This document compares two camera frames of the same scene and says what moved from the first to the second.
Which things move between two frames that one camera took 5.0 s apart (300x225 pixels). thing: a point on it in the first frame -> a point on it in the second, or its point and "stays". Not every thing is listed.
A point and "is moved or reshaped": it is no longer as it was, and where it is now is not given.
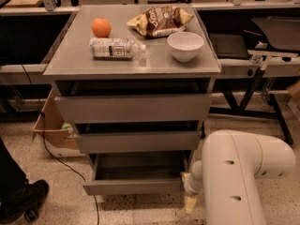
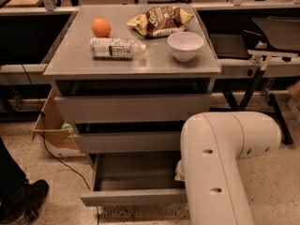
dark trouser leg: [12, 178] stays
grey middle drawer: [135, 142] stays
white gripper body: [189, 184] -> [179, 172]
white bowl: [185, 45] stays
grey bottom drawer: [137, 172] is moved or reshaped
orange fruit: [100, 27] stays
